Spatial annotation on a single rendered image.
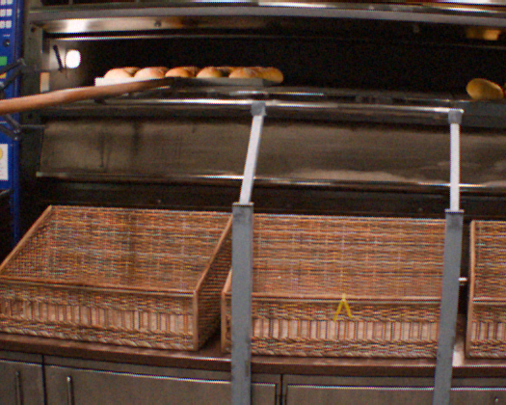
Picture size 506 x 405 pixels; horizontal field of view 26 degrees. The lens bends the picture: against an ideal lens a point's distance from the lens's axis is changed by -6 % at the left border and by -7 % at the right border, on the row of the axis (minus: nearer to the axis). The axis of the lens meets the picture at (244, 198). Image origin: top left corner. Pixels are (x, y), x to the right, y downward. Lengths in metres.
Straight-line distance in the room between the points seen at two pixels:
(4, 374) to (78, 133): 0.81
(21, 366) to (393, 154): 1.16
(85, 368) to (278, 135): 0.87
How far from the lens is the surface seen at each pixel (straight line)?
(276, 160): 3.16
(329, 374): 2.69
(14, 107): 2.30
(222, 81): 3.63
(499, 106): 3.13
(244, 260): 2.60
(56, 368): 2.84
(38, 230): 3.21
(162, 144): 3.23
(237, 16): 3.04
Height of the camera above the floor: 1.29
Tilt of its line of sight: 7 degrees down
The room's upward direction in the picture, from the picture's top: 1 degrees clockwise
